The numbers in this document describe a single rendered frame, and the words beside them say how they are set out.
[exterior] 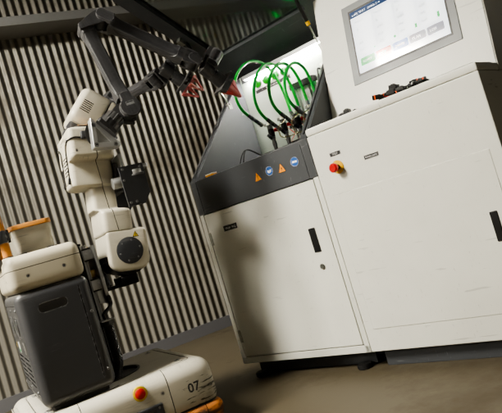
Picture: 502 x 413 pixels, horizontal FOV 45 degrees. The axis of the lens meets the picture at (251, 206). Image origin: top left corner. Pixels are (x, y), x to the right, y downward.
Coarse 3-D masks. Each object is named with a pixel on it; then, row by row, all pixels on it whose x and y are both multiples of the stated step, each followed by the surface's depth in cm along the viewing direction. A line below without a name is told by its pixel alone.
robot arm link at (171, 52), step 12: (96, 12) 228; (108, 12) 230; (108, 24) 231; (120, 24) 233; (120, 36) 236; (132, 36) 234; (144, 36) 236; (156, 36) 238; (156, 48) 237; (168, 48) 238; (180, 48) 239; (180, 60) 239
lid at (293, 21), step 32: (128, 0) 276; (160, 0) 277; (192, 0) 276; (224, 0) 274; (256, 0) 273; (288, 0) 272; (160, 32) 295; (192, 32) 296; (224, 32) 294; (256, 32) 293; (288, 32) 289; (224, 64) 315; (256, 64) 313
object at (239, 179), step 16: (256, 160) 255; (272, 160) 250; (288, 160) 245; (208, 176) 274; (224, 176) 268; (240, 176) 262; (272, 176) 251; (288, 176) 246; (304, 176) 241; (208, 192) 276; (224, 192) 270; (240, 192) 264; (256, 192) 258; (208, 208) 278
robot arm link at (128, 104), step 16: (96, 16) 230; (80, 32) 229; (96, 32) 229; (96, 48) 228; (96, 64) 230; (112, 64) 229; (112, 80) 227; (112, 96) 229; (128, 96) 225; (128, 112) 224
